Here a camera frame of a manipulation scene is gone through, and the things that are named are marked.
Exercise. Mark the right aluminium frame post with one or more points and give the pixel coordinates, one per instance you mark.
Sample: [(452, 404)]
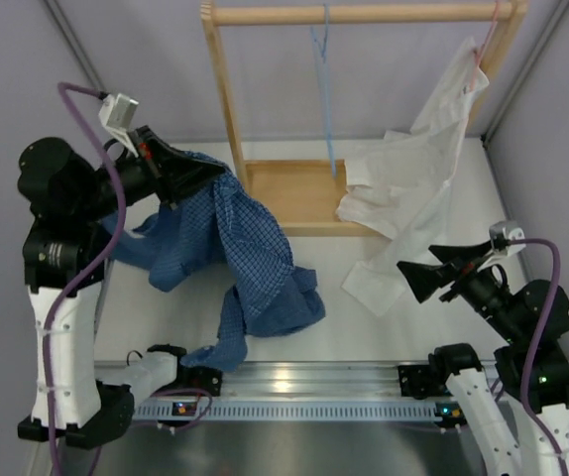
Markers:
[(541, 23)]

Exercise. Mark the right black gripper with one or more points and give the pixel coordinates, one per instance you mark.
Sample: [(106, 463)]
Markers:
[(424, 280)]

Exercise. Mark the pink wire hanger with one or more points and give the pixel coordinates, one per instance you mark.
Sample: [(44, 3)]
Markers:
[(483, 44)]

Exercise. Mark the left aluminium frame post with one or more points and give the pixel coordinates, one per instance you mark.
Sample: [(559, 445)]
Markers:
[(93, 85)]

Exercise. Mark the wooden clothes rack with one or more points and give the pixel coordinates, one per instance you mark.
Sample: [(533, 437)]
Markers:
[(300, 193)]

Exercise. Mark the grey slotted cable duct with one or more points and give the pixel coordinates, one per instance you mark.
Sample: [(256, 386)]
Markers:
[(219, 410)]

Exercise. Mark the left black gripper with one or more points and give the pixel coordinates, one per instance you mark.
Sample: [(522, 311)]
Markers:
[(176, 174)]

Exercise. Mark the aluminium frame post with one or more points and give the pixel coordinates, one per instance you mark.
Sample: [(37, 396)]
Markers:
[(541, 23), (93, 85)]

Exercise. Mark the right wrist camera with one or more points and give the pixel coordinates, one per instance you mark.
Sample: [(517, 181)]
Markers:
[(504, 237)]

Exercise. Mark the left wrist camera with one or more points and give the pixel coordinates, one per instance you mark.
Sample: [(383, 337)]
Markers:
[(115, 116)]

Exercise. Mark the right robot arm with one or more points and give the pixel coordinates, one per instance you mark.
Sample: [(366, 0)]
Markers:
[(532, 369)]

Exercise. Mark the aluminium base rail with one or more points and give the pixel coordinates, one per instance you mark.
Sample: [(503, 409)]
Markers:
[(281, 381)]

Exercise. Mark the blue checked shirt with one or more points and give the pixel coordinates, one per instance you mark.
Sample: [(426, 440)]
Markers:
[(223, 224)]

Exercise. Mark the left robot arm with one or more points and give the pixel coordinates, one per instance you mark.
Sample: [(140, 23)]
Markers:
[(64, 268)]

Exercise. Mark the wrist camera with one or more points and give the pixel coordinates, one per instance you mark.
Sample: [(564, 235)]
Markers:
[(115, 116), (504, 237)]

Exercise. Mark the blue wire hanger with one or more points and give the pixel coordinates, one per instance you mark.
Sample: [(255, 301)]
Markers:
[(319, 51)]

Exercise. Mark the white shirt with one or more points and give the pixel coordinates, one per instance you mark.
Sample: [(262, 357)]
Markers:
[(400, 187)]

